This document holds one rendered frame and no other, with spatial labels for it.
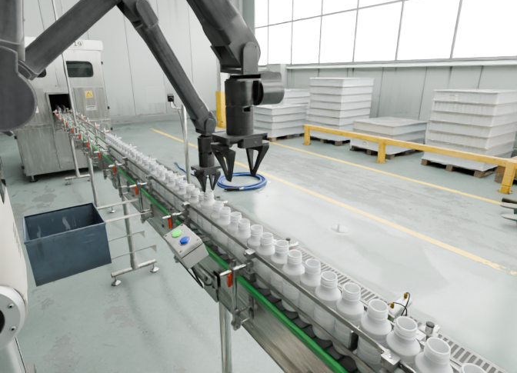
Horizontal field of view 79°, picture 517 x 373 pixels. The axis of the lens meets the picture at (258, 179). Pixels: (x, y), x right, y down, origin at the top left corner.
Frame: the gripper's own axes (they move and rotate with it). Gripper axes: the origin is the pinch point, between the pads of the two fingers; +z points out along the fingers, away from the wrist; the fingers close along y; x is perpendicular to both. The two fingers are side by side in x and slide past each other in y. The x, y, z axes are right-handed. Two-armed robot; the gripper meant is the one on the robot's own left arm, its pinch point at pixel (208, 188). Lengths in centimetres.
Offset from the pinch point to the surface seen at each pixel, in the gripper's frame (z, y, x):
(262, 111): 48, -433, -536
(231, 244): 13.9, 2.2, 18.9
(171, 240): 10.2, 19.5, 10.4
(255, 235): 5.6, 0.8, 31.0
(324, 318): 14, 3, 61
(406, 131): 68, -560, -229
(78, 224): 36, 37, -81
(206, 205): 5.4, 2.2, 2.2
